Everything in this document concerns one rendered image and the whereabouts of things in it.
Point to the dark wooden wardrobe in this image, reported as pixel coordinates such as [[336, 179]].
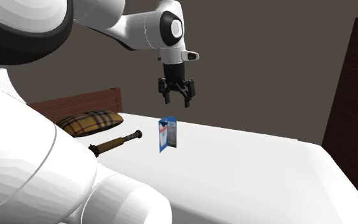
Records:
[[352, 124]]

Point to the white bed with brown headboard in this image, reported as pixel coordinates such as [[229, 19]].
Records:
[[243, 173]]

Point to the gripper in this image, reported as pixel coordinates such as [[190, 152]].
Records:
[[173, 74]]

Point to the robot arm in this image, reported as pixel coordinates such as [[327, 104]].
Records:
[[26, 155]]

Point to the brown tool with black ends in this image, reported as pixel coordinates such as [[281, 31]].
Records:
[[113, 144]]

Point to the blue and white box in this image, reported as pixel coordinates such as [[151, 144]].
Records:
[[167, 134]]

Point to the yellow plaid pillow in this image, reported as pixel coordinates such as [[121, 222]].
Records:
[[88, 122]]

